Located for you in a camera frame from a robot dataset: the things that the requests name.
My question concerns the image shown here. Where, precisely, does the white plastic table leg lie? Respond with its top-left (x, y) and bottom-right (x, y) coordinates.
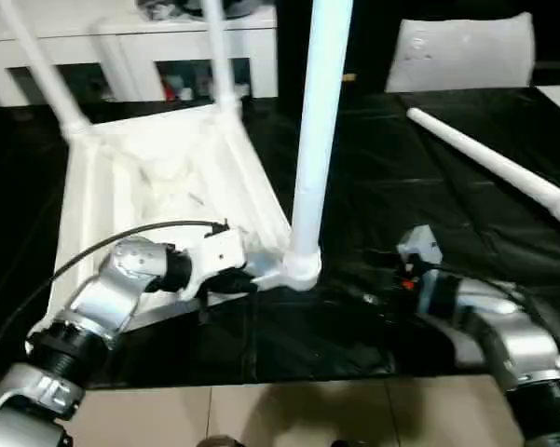
top-left (198, 0), bottom-right (243, 121)
top-left (407, 106), bottom-right (560, 230)
top-left (287, 0), bottom-right (356, 261)
top-left (0, 0), bottom-right (95, 140)

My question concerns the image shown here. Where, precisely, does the black tall cabinet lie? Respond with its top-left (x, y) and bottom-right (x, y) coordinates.
top-left (277, 0), bottom-right (404, 100)

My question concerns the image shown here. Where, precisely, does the white glass-door cabinet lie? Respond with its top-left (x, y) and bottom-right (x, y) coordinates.
top-left (0, 0), bottom-right (280, 107)

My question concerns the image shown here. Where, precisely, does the black work mat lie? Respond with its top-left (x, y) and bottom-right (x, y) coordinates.
top-left (0, 86), bottom-right (560, 390)

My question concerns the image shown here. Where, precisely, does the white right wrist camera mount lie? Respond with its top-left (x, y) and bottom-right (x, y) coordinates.
top-left (396, 223), bottom-right (444, 318)

